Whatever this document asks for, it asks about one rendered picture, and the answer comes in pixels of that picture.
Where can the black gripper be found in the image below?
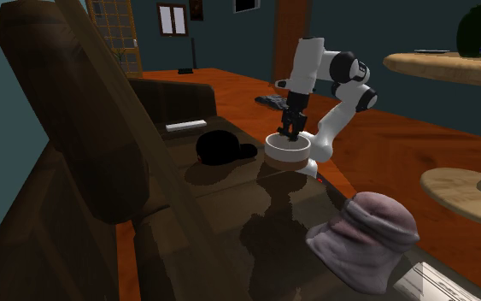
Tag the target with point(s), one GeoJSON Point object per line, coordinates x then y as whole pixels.
{"type": "Point", "coordinates": [296, 104]}

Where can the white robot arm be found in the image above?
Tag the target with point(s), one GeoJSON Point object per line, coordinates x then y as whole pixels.
{"type": "Point", "coordinates": [327, 137]}

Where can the white bowl with brown base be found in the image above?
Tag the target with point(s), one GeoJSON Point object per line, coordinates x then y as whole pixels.
{"type": "Point", "coordinates": [286, 156]}

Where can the dark flat keyboard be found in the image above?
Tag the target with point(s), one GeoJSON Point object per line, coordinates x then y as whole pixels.
{"type": "Point", "coordinates": [271, 101]}

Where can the black cap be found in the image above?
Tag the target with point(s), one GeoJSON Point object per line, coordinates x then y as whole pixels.
{"type": "Point", "coordinates": [219, 150]}

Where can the brown wooden door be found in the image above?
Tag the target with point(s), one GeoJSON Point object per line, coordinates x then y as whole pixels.
{"type": "Point", "coordinates": [290, 37]}

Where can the white remote control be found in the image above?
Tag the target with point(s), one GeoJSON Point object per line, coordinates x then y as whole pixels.
{"type": "Point", "coordinates": [186, 125]}

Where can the black floor stand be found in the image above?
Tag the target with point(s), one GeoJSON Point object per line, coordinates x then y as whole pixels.
{"type": "Point", "coordinates": [193, 54]}

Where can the pinkish grey knit hat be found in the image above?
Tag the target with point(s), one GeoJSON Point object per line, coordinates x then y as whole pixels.
{"type": "Point", "coordinates": [365, 237]}

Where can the flat grey tablet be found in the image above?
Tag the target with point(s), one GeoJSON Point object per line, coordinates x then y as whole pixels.
{"type": "Point", "coordinates": [431, 51]}

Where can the brown framed window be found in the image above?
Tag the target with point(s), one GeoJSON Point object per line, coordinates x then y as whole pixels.
{"type": "Point", "coordinates": [172, 18]}

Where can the round wooden table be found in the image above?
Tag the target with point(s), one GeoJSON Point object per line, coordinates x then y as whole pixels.
{"type": "Point", "coordinates": [452, 69]}

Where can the yellow lattice shelf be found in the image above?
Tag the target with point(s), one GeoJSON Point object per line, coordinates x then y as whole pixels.
{"type": "Point", "coordinates": [117, 29]}

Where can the dark green round figure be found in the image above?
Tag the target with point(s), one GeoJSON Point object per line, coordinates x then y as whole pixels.
{"type": "Point", "coordinates": [471, 33]}

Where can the white box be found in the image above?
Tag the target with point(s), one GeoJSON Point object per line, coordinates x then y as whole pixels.
{"type": "Point", "coordinates": [427, 283]}

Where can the white framed wall picture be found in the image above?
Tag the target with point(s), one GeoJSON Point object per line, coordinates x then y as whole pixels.
{"type": "Point", "coordinates": [246, 5]}

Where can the dark wall picture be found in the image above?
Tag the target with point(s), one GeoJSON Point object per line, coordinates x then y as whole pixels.
{"type": "Point", "coordinates": [196, 9]}

